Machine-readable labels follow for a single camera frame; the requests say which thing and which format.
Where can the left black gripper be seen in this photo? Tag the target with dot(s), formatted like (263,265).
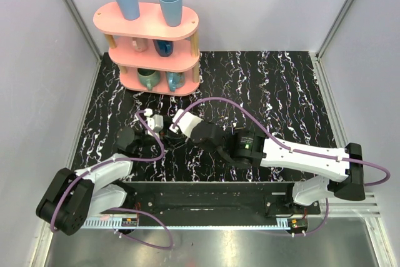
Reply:
(145,139)

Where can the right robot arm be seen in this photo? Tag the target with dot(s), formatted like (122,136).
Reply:
(338,172)

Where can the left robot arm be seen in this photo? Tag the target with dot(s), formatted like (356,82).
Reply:
(73,196)

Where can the black earbud charging case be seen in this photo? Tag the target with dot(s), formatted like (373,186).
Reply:
(236,130)

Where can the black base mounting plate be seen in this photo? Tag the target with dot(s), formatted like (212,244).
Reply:
(215,204)

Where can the blue butterfly mug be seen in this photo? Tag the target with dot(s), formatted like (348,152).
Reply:
(175,80)

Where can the green ceramic mug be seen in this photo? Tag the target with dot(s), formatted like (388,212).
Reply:
(149,78)

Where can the pink three-tier wooden shelf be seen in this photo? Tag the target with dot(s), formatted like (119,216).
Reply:
(151,25)

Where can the left controller board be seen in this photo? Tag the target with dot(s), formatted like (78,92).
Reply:
(129,222)

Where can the controller board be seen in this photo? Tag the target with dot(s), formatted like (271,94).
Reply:
(129,222)
(299,224)

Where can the dark blue mug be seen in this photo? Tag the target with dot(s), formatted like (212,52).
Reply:
(163,48)

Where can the pink mug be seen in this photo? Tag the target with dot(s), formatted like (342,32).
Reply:
(140,44)

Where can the right controller board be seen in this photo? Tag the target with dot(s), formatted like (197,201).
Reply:
(299,224)

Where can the short light blue cup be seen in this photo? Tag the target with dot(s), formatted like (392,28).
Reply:
(172,11)

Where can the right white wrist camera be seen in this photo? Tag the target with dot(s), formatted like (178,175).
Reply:
(186,124)

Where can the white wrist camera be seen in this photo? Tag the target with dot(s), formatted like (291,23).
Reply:
(186,124)
(154,121)

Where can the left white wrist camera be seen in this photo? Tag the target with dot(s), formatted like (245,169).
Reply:
(154,121)

